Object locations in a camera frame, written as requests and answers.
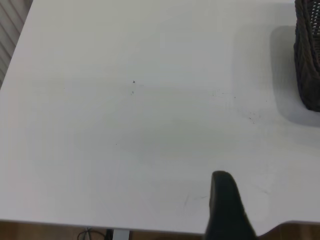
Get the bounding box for grey ribbed blinds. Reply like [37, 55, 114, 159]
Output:
[0, 0, 34, 87]

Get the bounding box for black woven wicker basket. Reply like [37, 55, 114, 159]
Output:
[292, 0, 320, 113]

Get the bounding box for white metal table leg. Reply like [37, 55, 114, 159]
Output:
[112, 228, 131, 240]

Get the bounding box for black floor cable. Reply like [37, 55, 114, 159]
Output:
[76, 228, 107, 240]

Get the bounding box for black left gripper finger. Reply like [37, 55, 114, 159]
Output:
[204, 170, 258, 240]

